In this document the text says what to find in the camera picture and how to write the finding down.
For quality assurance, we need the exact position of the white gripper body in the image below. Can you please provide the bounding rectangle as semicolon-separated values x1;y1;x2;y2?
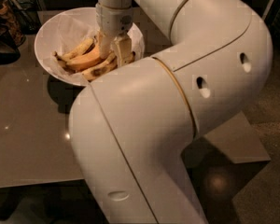
95;3;133;36

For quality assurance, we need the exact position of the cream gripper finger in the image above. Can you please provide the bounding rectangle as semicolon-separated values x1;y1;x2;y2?
97;31;114;59
111;35;132;67

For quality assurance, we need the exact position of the long spotted banana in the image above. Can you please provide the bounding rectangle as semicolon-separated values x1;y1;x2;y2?
82;52;117;81

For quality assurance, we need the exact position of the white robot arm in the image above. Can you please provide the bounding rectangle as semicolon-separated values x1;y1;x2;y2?
69;0;273;224

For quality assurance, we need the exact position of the small right banana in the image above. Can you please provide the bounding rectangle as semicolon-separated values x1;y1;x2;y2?
125;51;135;64

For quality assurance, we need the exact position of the small banana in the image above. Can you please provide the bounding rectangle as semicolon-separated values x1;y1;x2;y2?
56;59;66;68
125;51;135;64

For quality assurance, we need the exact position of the upper left spotted banana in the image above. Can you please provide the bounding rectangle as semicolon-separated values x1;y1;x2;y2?
53;38;94;62

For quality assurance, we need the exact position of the large orange-yellow banana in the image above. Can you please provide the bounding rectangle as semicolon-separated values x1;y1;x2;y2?
66;45;102;72

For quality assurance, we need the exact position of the white paper bowl liner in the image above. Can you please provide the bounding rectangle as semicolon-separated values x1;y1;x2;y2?
35;7;99;87

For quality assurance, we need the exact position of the small left banana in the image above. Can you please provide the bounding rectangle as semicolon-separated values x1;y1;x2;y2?
56;59;66;68

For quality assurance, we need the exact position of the white bowl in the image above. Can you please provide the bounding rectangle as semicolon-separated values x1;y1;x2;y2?
35;7;145;87

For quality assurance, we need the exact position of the black kettle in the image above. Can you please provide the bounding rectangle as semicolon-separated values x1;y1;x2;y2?
0;25;21;65

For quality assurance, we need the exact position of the patterned brown jar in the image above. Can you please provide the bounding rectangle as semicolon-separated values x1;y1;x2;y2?
0;0;25;47

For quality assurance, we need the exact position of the black wire basket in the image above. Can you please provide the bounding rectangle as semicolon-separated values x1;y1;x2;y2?
14;3;41;35

